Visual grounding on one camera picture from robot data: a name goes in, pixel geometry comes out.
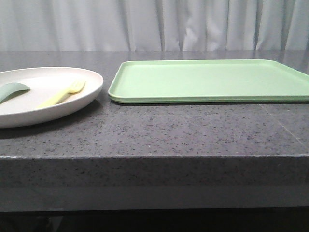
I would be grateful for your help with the yellow plastic fork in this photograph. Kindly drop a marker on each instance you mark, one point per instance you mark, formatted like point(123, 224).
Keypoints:
point(73, 88)

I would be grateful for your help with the beige round plate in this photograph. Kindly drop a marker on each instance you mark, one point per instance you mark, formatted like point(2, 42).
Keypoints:
point(44, 82)

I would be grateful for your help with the light green serving tray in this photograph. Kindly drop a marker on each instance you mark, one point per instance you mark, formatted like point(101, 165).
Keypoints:
point(226, 80)

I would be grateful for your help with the green plastic spoon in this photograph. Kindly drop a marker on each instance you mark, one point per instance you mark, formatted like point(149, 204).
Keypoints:
point(8, 89)

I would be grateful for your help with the white pleated curtain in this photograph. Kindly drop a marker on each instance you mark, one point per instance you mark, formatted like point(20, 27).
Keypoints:
point(153, 25)

